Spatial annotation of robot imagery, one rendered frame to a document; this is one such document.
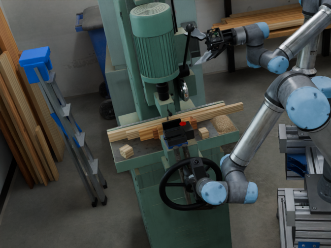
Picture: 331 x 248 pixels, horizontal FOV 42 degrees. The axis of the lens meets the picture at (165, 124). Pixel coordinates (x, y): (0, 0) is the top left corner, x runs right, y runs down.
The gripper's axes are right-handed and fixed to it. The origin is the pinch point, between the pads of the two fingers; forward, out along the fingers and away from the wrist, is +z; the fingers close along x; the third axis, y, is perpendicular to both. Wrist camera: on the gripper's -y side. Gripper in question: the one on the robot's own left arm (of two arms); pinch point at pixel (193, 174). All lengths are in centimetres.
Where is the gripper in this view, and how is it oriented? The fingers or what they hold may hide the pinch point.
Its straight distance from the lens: 177.8
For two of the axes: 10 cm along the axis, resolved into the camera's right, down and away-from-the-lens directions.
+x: 9.6, -2.6, 1.3
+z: -1.3, -0.1, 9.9
